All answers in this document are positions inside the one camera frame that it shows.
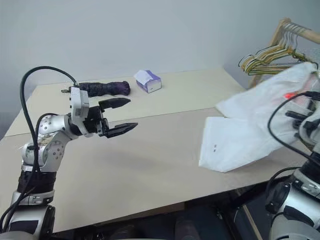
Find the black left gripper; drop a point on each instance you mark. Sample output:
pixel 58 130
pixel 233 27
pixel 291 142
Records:
pixel 95 120

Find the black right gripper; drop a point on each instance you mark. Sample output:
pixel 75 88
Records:
pixel 298 123

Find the white shorts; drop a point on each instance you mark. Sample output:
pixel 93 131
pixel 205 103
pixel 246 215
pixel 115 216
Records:
pixel 232 140

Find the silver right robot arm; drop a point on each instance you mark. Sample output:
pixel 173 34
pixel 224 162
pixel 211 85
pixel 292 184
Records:
pixel 295 200

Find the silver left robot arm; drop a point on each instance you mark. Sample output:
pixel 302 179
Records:
pixel 50 140

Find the folded dark purple umbrella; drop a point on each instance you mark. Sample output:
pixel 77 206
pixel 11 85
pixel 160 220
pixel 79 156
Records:
pixel 112 88

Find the purple white tissue box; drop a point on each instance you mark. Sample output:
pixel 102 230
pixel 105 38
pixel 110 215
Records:
pixel 153 85

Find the wooden clothes rack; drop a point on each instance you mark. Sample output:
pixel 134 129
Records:
pixel 303 31

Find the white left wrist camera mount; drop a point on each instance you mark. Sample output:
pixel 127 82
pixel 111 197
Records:
pixel 78 102

